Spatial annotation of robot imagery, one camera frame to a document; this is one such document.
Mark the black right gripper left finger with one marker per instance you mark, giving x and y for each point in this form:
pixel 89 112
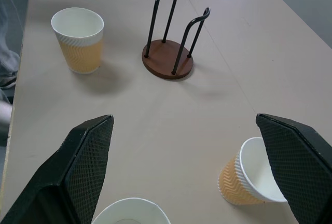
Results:
pixel 77 172

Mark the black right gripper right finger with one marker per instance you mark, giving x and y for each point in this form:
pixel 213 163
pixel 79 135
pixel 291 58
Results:
pixel 293 161

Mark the grey white sneaker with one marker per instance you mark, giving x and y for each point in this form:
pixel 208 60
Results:
pixel 8 80

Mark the person's grey trouser leg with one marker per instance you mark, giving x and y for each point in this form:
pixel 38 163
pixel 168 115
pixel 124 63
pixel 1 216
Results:
pixel 5 40

